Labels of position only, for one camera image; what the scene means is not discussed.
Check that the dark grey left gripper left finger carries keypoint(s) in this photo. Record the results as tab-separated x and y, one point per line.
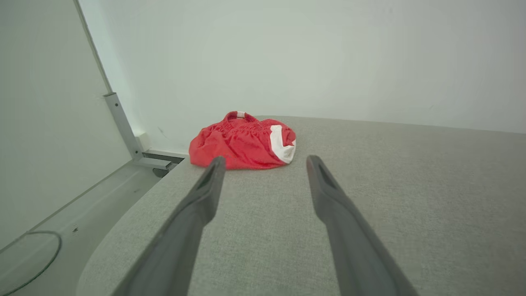
185	238

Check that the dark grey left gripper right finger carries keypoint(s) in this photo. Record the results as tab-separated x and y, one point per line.
353	246

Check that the red shorts with white panel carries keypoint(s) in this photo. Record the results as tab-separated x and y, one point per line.
238	144

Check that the dark metal base bar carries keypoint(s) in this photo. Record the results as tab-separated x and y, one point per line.
170	158

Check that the grey metal frame bracket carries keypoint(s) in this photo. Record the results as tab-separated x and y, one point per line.
123	123

